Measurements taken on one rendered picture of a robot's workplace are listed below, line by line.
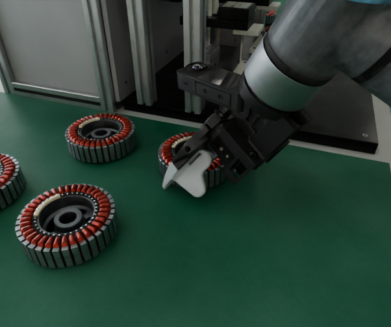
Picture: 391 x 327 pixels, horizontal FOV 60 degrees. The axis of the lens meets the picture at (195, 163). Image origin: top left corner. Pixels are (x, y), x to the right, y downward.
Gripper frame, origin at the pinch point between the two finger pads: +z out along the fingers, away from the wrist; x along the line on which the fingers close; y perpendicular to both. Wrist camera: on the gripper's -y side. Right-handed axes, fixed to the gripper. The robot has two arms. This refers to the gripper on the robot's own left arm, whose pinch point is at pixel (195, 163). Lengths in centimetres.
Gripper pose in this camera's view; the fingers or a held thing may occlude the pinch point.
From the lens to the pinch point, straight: 51.9
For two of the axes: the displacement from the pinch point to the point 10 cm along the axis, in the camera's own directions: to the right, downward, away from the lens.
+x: 7.2, -4.1, 5.6
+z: -3.5, 4.9, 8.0
